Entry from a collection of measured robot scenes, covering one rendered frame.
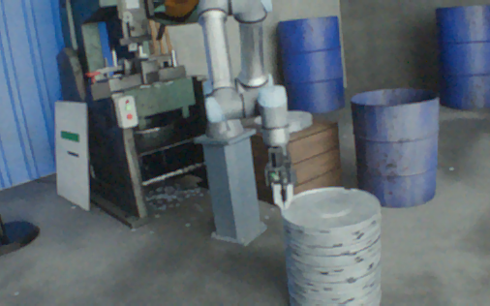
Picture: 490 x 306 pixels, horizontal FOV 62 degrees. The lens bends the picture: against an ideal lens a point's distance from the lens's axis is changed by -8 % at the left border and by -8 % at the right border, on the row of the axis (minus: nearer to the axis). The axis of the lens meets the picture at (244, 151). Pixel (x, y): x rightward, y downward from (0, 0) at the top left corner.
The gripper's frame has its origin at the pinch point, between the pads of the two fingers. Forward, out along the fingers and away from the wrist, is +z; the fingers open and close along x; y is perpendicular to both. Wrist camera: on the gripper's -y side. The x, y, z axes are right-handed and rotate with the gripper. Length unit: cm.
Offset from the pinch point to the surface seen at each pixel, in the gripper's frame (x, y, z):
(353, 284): 19.3, 13.9, 19.7
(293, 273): 2.0, 9.0, 18.5
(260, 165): -20, -81, 14
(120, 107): -76, -57, -25
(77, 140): -124, -91, -4
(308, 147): 4, -81, 6
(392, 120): 42, -65, -7
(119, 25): -86, -91, -62
